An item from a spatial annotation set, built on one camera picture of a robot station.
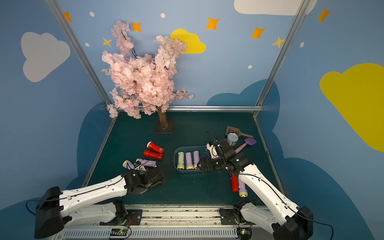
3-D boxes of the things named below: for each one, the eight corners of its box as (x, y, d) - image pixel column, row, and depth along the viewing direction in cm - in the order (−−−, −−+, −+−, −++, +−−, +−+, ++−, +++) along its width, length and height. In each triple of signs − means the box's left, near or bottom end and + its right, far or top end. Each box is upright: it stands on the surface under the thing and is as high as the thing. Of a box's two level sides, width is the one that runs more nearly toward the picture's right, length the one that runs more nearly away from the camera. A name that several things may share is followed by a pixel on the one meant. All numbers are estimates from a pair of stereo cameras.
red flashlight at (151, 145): (146, 146, 101) (145, 145, 99) (149, 142, 103) (149, 140, 102) (162, 153, 98) (161, 151, 96) (165, 148, 100) (165, 147, 98)
